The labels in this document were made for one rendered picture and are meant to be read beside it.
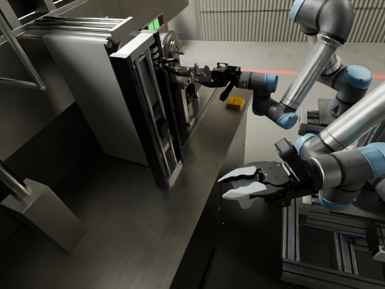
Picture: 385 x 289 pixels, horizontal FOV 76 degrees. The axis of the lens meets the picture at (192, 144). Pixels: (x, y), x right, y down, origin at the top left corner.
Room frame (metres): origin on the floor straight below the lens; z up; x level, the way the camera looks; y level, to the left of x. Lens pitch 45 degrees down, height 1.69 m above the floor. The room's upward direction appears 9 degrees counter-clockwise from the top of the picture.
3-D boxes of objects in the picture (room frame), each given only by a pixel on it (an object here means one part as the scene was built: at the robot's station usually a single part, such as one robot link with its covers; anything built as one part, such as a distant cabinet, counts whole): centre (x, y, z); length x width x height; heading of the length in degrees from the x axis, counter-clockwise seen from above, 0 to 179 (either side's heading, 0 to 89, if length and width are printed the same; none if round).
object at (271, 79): (0.87, -0.33, 1.11); 0.11 x 0.08 x 0.09; 61
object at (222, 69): (0.95, -0.19, 1.12); 0.12 x 0.08 x 0.09; 61
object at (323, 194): (0.34, -0.35, 1.12); 0.11 x 0.08 x 0.11; 3
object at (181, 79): (0.95, 0.01, 1.05); 0.06 x 0.05 x 0.31; 61
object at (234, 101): (1.02, -0.26, 0.91); 0.07 x 0.07 x 0.02; 61
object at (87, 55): (0.78, 0.33, 1.17); 0.34 x 0.05 x 0.54; 61
